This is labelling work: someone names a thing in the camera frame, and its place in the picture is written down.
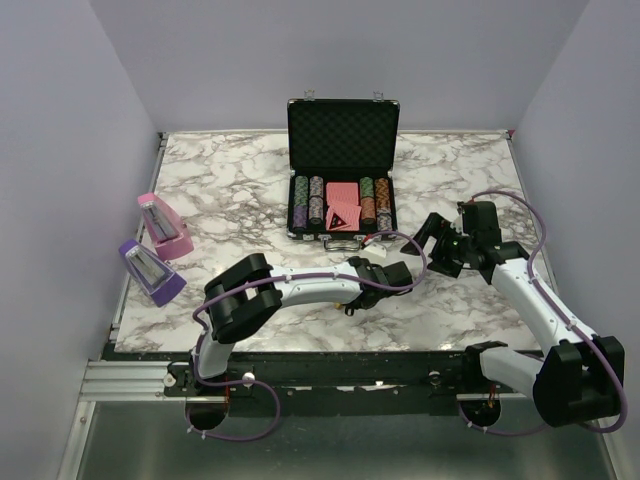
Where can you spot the black poker chip case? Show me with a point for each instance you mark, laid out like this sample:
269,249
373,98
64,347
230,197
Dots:
341,140

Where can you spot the pink playing card deck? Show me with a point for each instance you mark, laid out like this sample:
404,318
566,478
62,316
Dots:
343,192

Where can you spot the aluminium extrusion frame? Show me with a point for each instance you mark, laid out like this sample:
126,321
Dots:
123,381

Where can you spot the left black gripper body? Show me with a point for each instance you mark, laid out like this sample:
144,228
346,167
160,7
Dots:
356,307

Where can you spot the purple metronome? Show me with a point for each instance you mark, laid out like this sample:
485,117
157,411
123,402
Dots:
157,279

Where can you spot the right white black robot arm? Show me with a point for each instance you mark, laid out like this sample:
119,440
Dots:
580,376

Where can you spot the grey poker chip stack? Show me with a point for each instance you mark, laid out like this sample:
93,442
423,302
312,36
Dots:
316,201

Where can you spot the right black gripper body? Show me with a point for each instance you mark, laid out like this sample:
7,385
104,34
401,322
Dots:
452,251

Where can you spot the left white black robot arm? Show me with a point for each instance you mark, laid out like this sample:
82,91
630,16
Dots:
240,301

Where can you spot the orange poker chip stack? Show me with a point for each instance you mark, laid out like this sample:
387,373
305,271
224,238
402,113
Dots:
382,194

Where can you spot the green poker chip stack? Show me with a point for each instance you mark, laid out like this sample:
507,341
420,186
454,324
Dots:
301,191

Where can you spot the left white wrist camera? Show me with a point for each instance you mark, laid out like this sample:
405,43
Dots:
375,252

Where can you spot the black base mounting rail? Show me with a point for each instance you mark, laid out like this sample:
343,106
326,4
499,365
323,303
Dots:
318,384

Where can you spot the purple poker chip stack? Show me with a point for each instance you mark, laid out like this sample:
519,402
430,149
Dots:
300,217

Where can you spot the pink metronome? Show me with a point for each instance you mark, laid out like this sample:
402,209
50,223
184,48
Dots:
168,232

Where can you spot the black triangle dealer button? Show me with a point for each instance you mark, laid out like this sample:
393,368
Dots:
335,222

